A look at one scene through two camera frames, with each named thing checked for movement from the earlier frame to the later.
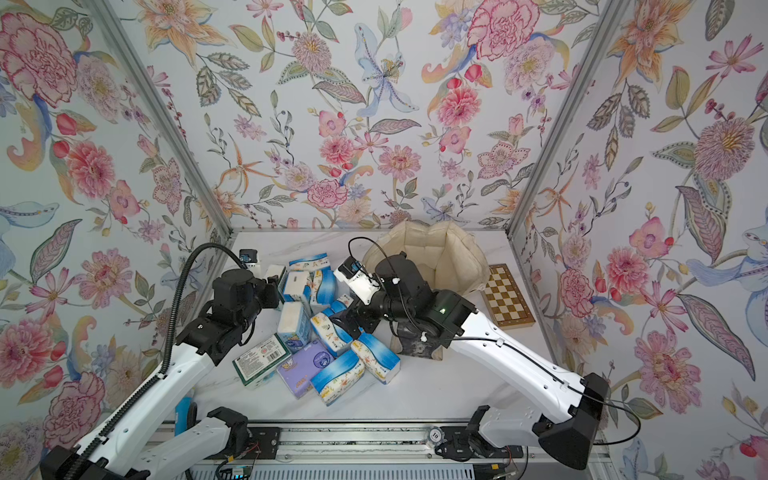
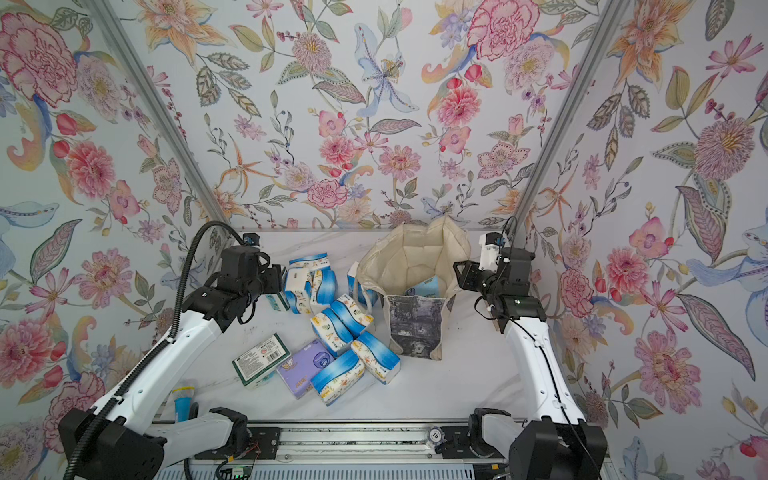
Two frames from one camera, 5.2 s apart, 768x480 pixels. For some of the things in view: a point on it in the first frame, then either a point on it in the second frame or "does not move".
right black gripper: x=354 y=323 -> x=468 y=281
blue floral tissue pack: x=376 y=359 does not move
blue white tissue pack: x=323 y=280 does not move
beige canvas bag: x=452 y=256 does not move
